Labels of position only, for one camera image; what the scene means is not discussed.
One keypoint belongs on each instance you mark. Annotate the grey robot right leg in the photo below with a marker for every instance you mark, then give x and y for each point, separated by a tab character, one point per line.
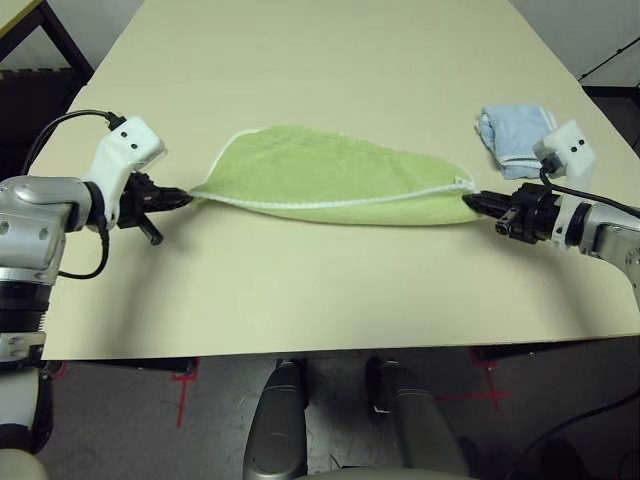
420	425

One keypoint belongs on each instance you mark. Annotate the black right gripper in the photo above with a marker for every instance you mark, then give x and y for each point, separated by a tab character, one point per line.
532	217

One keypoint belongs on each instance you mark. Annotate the black tripod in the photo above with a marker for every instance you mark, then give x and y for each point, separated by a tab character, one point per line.
610	60

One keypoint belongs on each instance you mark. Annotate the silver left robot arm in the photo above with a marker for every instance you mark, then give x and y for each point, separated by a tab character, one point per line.
35	210

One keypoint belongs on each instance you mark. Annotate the folded light blue towel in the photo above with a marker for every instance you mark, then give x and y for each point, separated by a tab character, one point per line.
515	135

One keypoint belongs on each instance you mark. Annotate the side table with black legs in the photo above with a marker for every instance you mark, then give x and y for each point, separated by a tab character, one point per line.
15	15

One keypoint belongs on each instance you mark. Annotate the black low platform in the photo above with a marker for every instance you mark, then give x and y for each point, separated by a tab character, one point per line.
620	110

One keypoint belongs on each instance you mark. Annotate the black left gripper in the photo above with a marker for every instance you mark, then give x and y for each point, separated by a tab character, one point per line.
135	205

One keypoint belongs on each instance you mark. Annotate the black foam floor mat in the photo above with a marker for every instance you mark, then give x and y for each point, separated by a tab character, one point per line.
20	100

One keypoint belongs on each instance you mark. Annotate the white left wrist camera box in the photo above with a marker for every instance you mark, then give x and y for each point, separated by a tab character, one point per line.
130	142

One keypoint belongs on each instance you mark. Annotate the green towel with white trim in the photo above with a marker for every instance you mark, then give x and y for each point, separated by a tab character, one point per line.
340	170

